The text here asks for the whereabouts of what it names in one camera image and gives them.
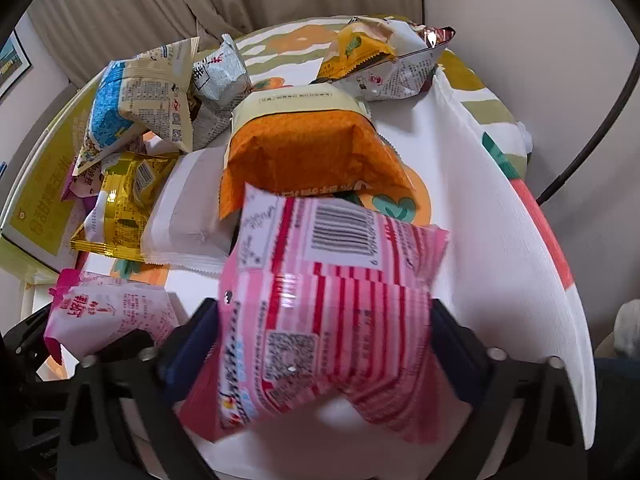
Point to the gold yellow snack packet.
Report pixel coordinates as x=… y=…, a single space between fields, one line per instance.
x=122 y=210

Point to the striped flower blanket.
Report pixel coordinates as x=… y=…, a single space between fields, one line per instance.
x=295 y=47

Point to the yellow-green cardboard box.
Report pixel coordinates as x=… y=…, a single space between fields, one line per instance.
x=37 y=200

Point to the white printed foil snack packet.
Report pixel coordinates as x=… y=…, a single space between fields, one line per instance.
x=410 y=70

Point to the orange snack packet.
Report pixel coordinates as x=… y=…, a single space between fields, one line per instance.
x=300 y=155

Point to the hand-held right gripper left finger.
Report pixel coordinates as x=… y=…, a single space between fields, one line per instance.
x=192 y=345

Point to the blue and cream snack packet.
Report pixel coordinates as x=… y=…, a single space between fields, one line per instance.
x=145 y=95

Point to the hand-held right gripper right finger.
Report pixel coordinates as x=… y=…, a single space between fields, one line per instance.
x=452 y=355

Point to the white grey snack packet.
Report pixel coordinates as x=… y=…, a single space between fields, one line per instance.
x=222 y=75

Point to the white fruit print cloth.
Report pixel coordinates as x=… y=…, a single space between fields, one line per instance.
x=475 y=210

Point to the pink and white snack packet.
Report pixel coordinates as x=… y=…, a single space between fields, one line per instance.
x=100 y=310

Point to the framed wall picture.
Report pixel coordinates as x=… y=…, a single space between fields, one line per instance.
x=10 y=65

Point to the beige curtain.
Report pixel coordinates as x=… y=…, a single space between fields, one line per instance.
x=150 y=0

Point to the pink striped snack packet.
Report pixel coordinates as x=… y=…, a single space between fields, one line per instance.
x=340 y=300

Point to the translucent white snack packet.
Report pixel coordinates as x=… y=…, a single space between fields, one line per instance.
x=185 y=215

